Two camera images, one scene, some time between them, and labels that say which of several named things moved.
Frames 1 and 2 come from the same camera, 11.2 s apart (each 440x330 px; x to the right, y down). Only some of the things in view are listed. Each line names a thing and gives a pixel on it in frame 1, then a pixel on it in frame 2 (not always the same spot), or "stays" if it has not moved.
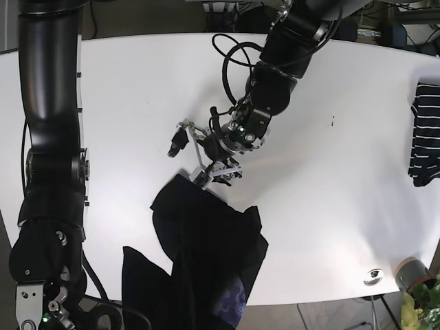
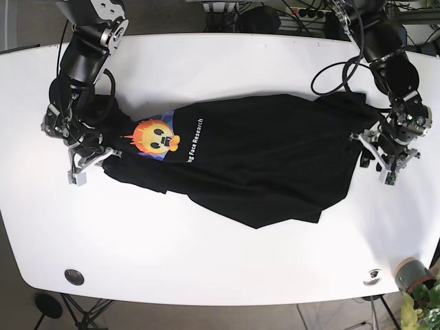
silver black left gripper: [33, 313] → [75, 133]
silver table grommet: [373, 277] stays
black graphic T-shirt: [216, 251] → [265, 160]
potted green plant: [421, 292] stays
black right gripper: [245, 131] → [408, 119]
